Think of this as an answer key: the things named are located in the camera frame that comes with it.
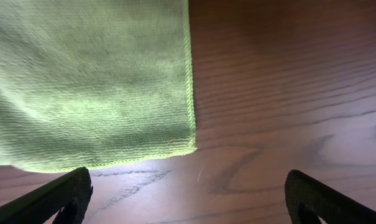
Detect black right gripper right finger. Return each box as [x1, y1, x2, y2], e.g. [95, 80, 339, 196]
[285, 170, 376, 224]

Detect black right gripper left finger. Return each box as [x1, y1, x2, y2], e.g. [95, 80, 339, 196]
[0, 167, 93, 224]

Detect light green cloth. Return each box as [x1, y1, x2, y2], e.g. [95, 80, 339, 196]
[0, 0, 196, 172]

